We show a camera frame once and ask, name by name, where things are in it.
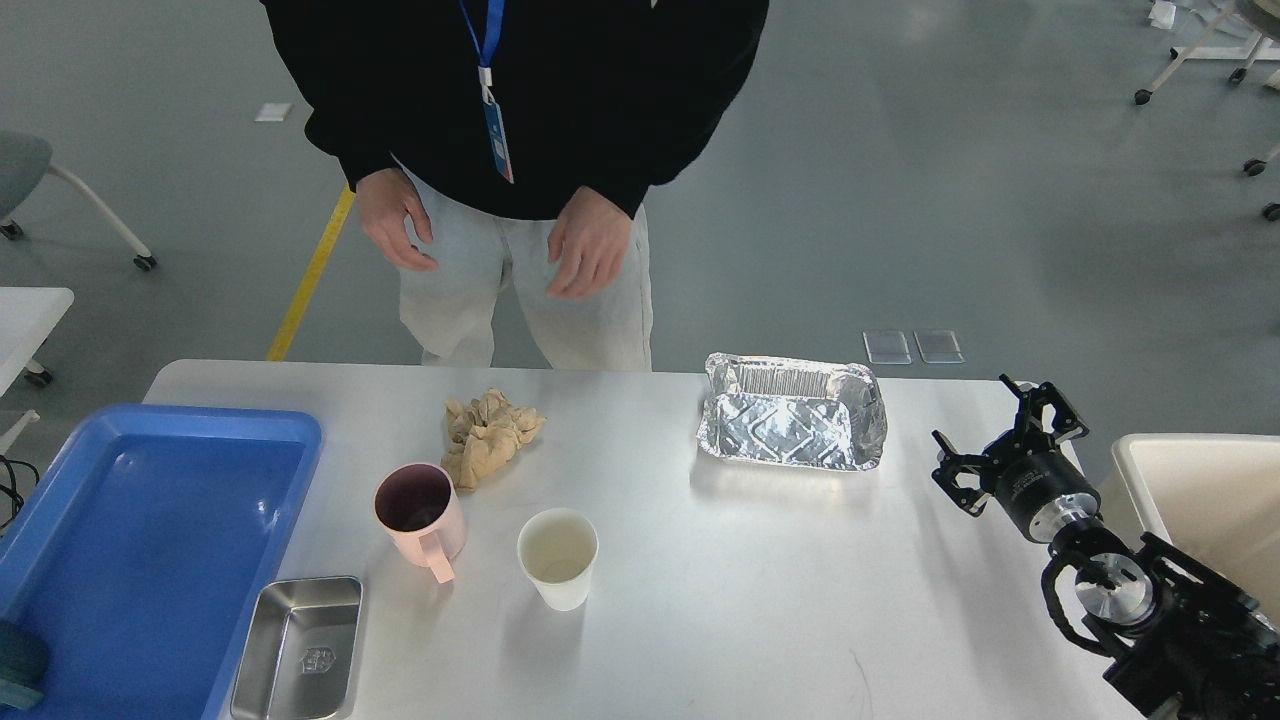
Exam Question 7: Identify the beige plastic bin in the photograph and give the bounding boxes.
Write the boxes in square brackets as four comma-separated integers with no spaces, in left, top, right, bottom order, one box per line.
[1100,433,1279,623]

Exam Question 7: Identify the left clear floor plate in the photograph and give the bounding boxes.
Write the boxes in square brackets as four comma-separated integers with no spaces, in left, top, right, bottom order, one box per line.
[861,331,913,365]

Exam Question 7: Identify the blue plastic tray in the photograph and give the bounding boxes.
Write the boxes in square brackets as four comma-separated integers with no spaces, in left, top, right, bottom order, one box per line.
[1,404,323,719]

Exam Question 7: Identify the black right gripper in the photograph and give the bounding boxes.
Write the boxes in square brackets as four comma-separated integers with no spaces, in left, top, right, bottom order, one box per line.
[931,375,1103,544]

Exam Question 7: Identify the white paper cup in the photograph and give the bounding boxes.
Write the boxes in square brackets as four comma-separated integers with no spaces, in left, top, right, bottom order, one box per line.
[516,507,599,611]

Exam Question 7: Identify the teal sponge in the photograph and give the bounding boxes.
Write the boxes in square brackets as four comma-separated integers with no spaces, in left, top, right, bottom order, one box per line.
[1,620,49,710]

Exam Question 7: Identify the person in black top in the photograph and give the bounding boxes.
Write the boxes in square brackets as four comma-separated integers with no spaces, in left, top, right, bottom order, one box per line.
[262,1,771,372]

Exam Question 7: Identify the clear floor plate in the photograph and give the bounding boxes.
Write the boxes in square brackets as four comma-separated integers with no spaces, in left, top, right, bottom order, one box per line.
[861,331,913,365]
[913,329,966,364]

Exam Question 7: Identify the white wheeled furniture frame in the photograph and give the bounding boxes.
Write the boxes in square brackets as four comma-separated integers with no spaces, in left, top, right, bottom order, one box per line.
[1133,1,1279,106]

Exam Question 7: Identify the person's right hand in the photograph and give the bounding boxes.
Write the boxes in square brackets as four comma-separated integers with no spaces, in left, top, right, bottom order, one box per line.
[355,168,439,272]

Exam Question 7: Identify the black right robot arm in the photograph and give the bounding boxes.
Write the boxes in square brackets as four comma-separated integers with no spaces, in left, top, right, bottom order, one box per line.
[931,375,1279,719]

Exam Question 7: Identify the person's left hand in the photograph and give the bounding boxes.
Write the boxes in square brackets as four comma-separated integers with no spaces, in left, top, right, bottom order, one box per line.
[547,186,634,300]

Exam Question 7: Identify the white side table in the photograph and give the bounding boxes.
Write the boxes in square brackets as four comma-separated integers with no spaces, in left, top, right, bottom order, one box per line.
[1,286,74,395]

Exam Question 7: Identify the small stainless steel tray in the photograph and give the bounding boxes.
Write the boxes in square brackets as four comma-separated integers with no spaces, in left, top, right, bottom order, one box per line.
[230,577,364,719]

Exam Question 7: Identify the black caster wheel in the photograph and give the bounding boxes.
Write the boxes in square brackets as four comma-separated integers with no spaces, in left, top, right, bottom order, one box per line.
[1242,143,1280,222]

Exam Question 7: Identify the pink mug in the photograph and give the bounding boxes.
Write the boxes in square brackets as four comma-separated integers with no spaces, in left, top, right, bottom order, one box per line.
[372,462,467,584]

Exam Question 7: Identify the grey office chair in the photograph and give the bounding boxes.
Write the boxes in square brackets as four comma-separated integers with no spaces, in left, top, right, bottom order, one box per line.
[0,129,159,273]

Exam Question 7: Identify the aluminium foil container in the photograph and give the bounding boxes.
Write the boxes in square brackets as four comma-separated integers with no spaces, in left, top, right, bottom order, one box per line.
[698,354,888,471]

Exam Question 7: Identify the blue lanyard badge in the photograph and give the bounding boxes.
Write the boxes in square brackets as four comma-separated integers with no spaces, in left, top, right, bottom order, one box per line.
[458,1,515,184]

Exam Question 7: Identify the right clear floor plate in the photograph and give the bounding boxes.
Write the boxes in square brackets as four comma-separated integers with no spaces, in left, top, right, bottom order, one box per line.
[913,329,966,364]

